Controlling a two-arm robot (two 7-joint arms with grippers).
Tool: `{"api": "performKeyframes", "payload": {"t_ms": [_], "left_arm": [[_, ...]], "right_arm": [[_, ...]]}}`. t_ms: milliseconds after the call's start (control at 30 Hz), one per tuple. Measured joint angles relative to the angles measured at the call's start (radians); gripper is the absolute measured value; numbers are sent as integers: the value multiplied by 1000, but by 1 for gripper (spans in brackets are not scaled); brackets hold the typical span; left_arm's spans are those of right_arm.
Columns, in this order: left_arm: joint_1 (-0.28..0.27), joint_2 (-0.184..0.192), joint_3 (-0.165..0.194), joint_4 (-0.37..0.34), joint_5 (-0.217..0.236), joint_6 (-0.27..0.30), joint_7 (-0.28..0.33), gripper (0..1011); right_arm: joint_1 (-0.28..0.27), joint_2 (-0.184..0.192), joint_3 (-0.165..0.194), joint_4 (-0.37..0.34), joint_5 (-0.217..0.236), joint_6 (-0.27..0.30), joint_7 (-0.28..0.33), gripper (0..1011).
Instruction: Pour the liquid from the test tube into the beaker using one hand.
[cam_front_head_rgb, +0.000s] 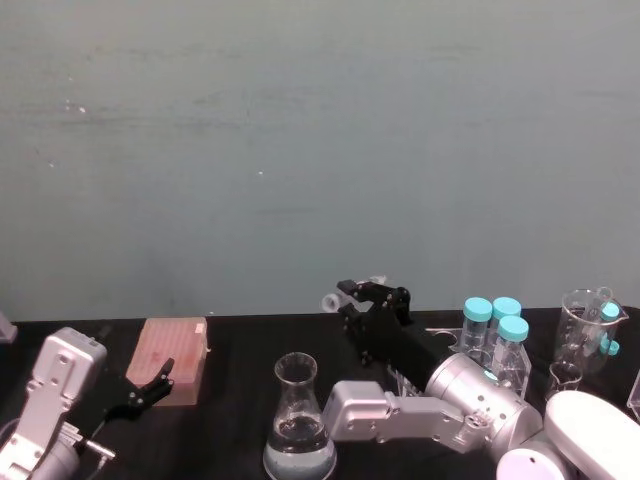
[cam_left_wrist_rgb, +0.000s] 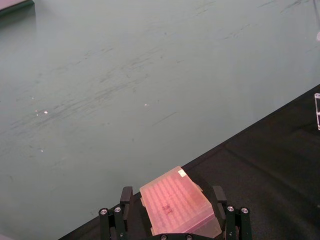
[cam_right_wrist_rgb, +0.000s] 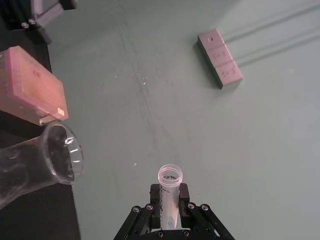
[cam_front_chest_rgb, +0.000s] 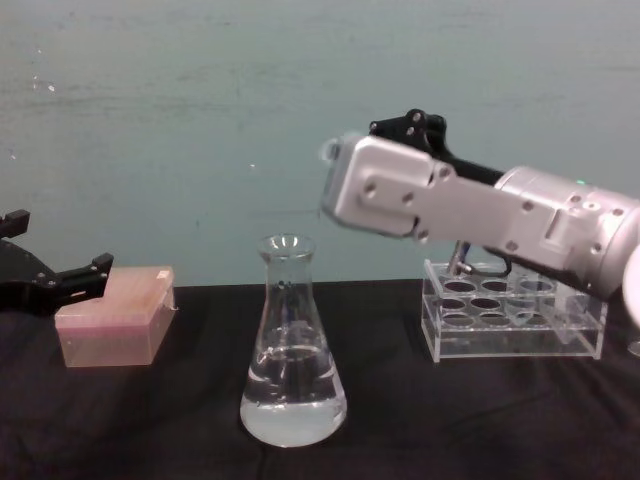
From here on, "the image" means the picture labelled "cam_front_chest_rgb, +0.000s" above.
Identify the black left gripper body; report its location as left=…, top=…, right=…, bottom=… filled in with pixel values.
left=0, top=238, right=64, bottom=317

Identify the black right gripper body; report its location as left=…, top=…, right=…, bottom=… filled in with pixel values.
left=424, top=142, right=507, bottom=187

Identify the clear tube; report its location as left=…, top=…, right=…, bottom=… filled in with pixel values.
left=319, top=130, right=359, bottom=163

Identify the pink pipette tip box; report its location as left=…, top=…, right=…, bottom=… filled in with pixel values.
left=53, top=264, right=177, bottom=369

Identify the clear acrylic tube rack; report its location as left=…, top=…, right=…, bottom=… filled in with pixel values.
left=420, top=258, right=609, bottom=362

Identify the clear glass conical flask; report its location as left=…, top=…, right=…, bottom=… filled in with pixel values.
left=239, top=233, right=348, bottom=449

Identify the black table cloth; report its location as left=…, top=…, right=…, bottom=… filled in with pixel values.
left=0, top=277, right=640, bottom=480

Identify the thin dark gripper cable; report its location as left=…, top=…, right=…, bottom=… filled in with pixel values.
left=451, top=241, right=512, bottom=277

